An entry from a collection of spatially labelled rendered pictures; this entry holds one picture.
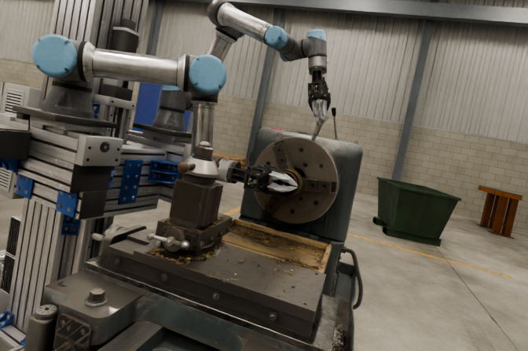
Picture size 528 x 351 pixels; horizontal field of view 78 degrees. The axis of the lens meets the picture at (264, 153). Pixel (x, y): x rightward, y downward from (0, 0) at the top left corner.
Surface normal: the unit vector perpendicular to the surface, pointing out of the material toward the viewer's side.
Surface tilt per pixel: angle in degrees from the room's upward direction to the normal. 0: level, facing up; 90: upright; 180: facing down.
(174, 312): 88
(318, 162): 90
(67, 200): 90
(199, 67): 89
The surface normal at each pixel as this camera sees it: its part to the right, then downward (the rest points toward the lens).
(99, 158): 0.89, 0.19
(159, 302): -0.28, -0.04
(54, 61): 0.11, 0.09
